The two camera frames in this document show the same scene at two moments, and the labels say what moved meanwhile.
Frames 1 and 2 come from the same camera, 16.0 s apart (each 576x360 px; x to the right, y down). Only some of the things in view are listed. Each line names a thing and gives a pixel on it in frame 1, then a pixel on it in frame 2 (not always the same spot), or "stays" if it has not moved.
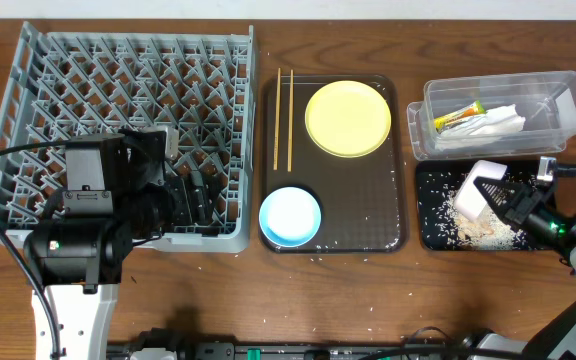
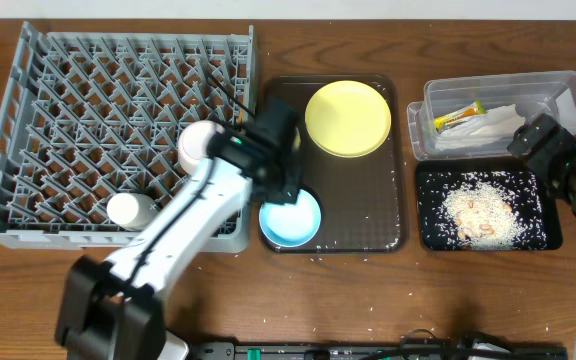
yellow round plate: x=348 y=119 stays
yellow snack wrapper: x=474 y=109 stays
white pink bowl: x=469 y=200 → x=193 y=142
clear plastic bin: x=499 y=115 stays
